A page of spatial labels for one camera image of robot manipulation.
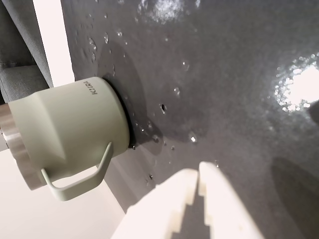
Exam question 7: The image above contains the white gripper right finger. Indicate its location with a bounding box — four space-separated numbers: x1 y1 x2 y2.
198 161 265 239

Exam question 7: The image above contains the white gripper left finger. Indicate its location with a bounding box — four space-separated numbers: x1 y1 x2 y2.
111 168 200 239

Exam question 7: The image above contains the pale green steel mug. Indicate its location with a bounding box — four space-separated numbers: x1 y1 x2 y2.
0 76 137 203

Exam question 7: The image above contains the black glossy table mat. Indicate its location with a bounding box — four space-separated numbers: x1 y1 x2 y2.
61 0 319 239

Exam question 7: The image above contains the grey fabric cloth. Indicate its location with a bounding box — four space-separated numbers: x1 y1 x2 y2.
0 0 54 103

